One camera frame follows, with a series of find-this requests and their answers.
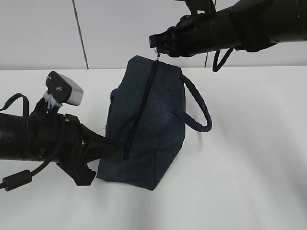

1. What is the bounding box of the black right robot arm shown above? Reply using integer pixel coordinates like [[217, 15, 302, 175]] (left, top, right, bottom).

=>
[[149, 0, 307, 58]]

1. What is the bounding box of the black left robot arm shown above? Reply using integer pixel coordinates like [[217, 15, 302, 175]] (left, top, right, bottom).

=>
[[0, 106, 117, 191]]

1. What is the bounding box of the dark blue lunch bag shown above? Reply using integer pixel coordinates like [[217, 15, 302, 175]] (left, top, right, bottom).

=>
[[97, 56, 212, 190]]

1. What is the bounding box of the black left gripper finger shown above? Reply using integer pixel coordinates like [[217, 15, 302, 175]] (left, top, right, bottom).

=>
[[56, 161, 96, 186], [95, 135, 118, 159]]

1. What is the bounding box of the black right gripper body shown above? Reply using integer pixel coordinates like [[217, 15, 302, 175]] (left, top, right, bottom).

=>
[[165, 13, 215, 58]]

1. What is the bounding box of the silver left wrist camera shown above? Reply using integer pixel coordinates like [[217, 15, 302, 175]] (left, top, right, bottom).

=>
[[46, 71, 83, 106]]

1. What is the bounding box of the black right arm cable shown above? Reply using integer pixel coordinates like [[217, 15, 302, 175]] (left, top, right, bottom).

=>
[[212, 47, 235, 72]]

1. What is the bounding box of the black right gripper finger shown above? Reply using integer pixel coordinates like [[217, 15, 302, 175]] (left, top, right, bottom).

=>
[[149, 30, 175, 54]]

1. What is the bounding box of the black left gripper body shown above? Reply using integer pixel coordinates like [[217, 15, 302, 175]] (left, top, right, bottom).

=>
[[28, 98, 101, 173]]

